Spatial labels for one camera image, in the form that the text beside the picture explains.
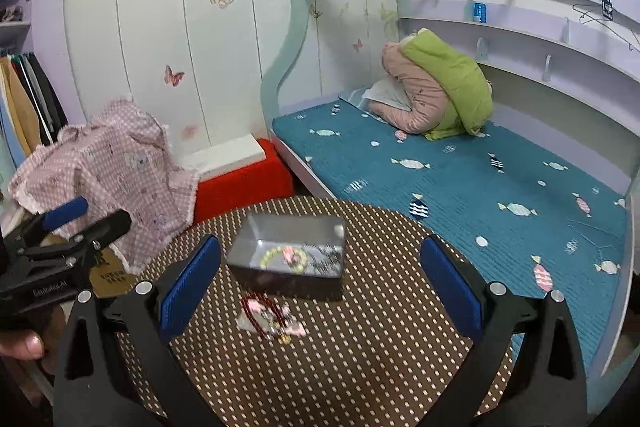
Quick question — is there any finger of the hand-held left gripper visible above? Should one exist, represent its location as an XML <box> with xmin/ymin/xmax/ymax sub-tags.
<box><xmin>0</xmin><ymin>197</ymin><xmax>89</xmax><ymax>260</ymax></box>
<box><xmin>22</xmin><ymin>209</ymin><xmax>133</xmax><ymax>274</ymax></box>

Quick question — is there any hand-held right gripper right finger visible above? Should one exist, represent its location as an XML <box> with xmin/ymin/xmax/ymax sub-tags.
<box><xmin>419</xmin><ymin>234</ymin><xmax>589</xmax><ymax>427</ymax></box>

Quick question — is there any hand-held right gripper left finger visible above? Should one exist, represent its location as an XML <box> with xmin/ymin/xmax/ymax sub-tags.
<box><xmin>52</xmin><ymin>234</ymin><xmax>223</xmax><ymax>427</ymax></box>

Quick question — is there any red bead bracelet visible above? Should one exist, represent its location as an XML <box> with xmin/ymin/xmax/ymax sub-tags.
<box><xmin>240</xmin><ymin>292</ymin><xmax>290</xmax><ymax>339</ymax></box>

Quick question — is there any silver metal tin box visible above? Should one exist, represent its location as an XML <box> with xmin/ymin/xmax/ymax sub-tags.
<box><xmin>225</xmin><ymin>213</ymin><xmax>348</xmax><ymax>302</ymax></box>

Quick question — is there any person's left hand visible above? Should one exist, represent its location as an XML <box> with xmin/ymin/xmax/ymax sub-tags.
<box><xmin>0</xmin><ymin>302</ymin><xmax>68</xmax><ymax>375</ymax></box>

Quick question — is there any pink polka-dot garment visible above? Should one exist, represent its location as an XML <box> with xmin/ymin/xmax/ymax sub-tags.
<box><xmin>7</xmin><ymin>99</ymin><xmax>202</xmax><ymax>276</ymax></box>

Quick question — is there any teal candy-print bed sheet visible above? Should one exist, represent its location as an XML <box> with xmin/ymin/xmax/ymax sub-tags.
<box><xmin>272</xmin><ymin>99</ymin><xmax>629</xmax><ymax>389</ymax></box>

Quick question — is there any red storage box white lid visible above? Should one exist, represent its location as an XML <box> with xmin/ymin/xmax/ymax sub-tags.
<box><xmin>191</xmin><ymin>138</ymin><xmax>295</xmax><ymax>225</ymax></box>

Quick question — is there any row of hanging clothes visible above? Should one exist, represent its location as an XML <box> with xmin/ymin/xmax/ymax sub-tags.
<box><xmin>0</xmin><ymin>51</ymin><xmax>69</xmax><ymax>168</ymax></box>

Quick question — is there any white flat box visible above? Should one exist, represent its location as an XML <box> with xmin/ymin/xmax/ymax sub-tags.
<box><xmin>179</xmin><ymin>133</ymin><xmax>269</xmax><ymax>182</ymax></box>

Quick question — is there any brown dotted tablecloth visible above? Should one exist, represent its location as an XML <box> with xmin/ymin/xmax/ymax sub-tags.
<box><xmin>114</xmin><ymin>194</ymin><xmax>517</xmax><ymax>427</ymax></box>

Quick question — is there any white wardrobe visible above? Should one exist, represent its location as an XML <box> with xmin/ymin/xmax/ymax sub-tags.
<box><xmin>62</xmin><ymin>0</ymin><xmax>292</xmax><ymax>154</ymax></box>

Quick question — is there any white pillow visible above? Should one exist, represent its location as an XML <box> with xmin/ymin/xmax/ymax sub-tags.
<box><xmin>360</xmin><ymin>79</ymin><xmax>402</xmax><ymax>114</ymax></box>

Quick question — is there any green and pink quilt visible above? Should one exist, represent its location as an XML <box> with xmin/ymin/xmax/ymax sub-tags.
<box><xmin>367</xmin><ymin>28</ymin><xmax>496</xmax><ymax>142</ymax></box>

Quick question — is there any bed with teal sheet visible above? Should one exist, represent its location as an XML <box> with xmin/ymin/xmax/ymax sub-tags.
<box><xmin>260</xmin><ymin>0</ymin><xmax>640</xmax><ymax>414</ymax></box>

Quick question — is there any green bead bracelet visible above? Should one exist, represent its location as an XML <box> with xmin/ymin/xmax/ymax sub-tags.
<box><xmin>259</xmin><ymin>246</ymin><xmax>307</xmax><ymax>271</ymax></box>

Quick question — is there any silver chain necklace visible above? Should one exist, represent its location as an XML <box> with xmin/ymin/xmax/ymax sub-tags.
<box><xmin>304</xmin><ymin>243</ymin><xmax>346</xmax><ymax>277</ymax></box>

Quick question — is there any wire clothes hanger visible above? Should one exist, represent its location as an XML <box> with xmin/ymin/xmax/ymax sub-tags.
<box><xmin>572</xmin><ymin>1</ymin><xmax>640</xmax><ymax>52</ymax></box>

